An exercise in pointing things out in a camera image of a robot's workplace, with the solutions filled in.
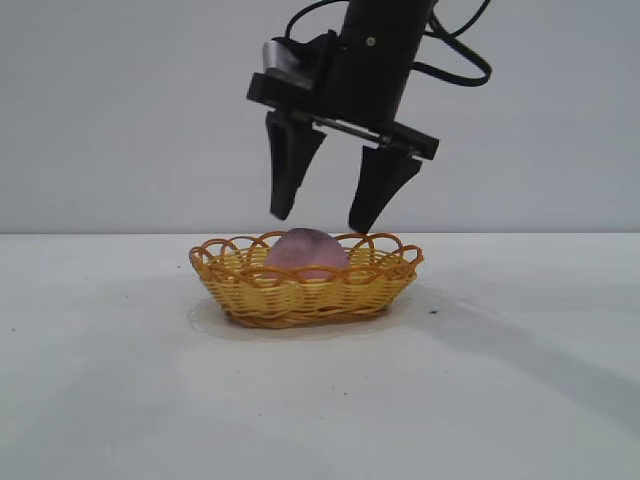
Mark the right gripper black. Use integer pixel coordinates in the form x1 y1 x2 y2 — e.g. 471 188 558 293
245 0 441 234

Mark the pink peach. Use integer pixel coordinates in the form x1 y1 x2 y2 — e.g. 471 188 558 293
263 226 350 284

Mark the yellow woven basket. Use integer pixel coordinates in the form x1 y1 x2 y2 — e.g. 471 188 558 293
188 230 424 330

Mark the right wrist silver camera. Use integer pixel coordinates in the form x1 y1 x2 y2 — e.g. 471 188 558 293
261 36 304 77

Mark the black camera cable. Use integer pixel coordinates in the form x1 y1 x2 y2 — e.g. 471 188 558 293
285 0 352 42

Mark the black looped cable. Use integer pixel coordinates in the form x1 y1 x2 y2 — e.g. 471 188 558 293
412 0 495 88

